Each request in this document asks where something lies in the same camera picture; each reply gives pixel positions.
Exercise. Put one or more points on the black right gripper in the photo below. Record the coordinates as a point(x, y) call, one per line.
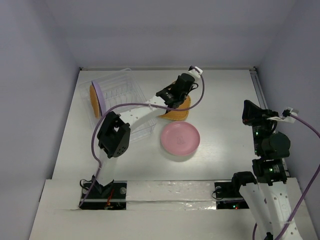
point(261, 118)

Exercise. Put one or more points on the woven bamboo square plate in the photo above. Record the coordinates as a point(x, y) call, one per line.
point(175, 115)

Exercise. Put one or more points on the pink round plate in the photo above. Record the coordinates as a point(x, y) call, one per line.
point(180, 138)

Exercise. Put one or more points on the purple round plate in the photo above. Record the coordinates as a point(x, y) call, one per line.
point(100, 96)

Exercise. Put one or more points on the orange wooden round plate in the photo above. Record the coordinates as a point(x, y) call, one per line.
point(94, 102)

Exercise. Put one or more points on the small woven bamboo plate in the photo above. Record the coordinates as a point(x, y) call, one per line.
point(185, 103)

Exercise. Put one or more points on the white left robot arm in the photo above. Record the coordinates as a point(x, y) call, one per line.
point(111, 136)

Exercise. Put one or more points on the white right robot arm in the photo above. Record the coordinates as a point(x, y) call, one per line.
point(265, 188)

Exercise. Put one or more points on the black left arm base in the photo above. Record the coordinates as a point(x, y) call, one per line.
point(109, 197)

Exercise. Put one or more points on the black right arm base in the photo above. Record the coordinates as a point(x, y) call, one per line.
point(226, 198)

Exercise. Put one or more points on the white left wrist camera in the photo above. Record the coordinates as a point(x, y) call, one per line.
point(195, 72)

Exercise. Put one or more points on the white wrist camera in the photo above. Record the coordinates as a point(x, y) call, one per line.
point(195, 72)
point(288, 115)

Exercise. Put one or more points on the aluminium rail on table edge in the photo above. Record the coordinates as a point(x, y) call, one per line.
point(260, 92)

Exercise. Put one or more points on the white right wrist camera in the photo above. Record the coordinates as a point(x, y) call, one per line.
point(288, 115)

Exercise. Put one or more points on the clear wire dish rack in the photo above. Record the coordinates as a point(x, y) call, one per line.
point(117, 88)

